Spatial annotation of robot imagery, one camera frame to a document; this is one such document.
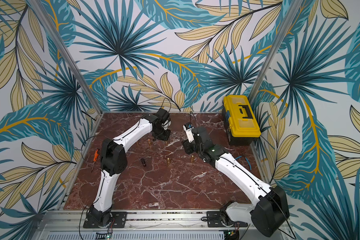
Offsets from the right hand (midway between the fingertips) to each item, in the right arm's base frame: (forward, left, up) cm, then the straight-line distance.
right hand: (187, 139), depth 80 cm
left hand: (+8, +12, -11) cm, 18 cm away
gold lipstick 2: (-4, +11, -17) cm, 21 cm away
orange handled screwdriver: (+2, +57, -19) cm, 60 cm away
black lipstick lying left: (-5, +25, -15) cm, 30 cm away
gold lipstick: (+10, +24, -16) cm, 30 cm away
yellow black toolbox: (+16, -34, -3) cm, 38 cm away
